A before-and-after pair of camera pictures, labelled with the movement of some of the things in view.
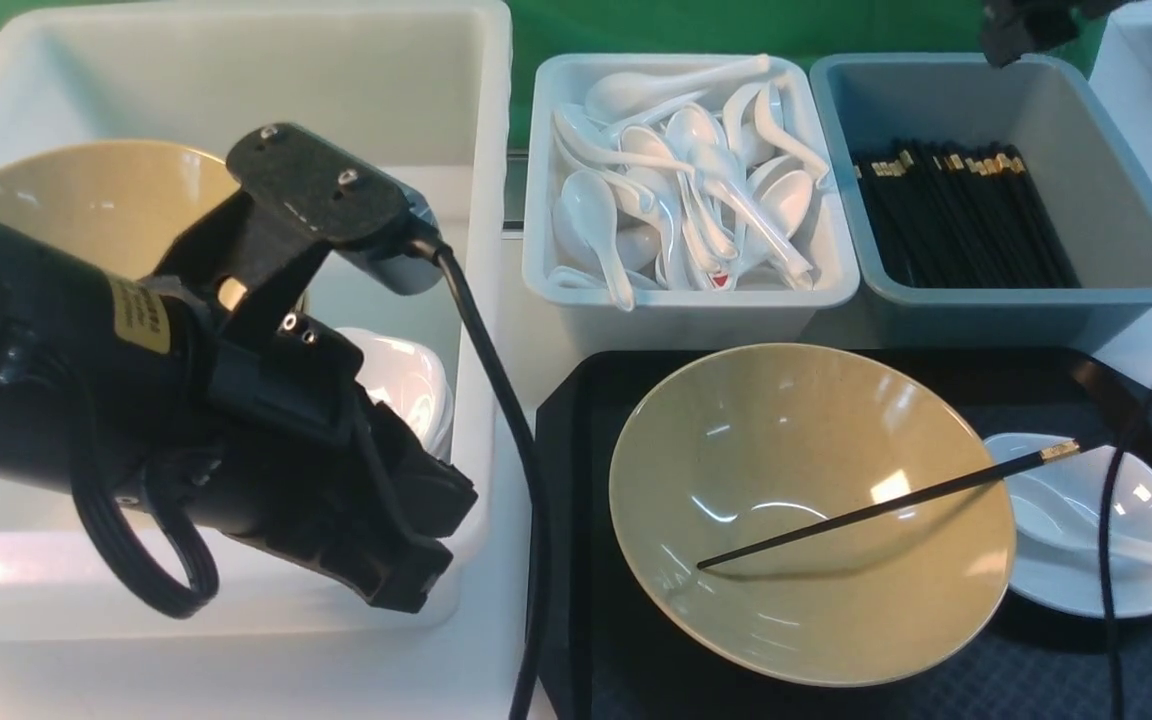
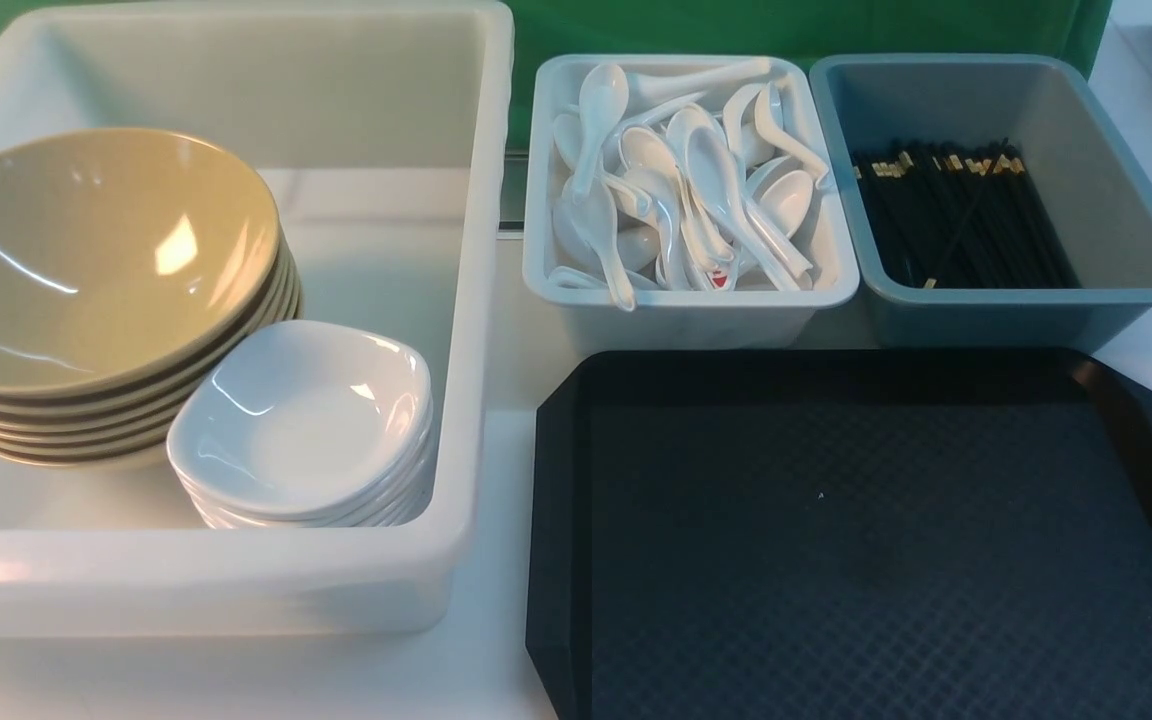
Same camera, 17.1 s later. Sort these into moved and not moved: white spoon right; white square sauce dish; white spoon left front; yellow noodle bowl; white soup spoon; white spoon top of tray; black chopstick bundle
Moved: white square sauce dish; yellow noodle bowl; white soup spoon
Not moved: white spoon left front; white spoon right; white spoon top of tray; black chopstick bundle
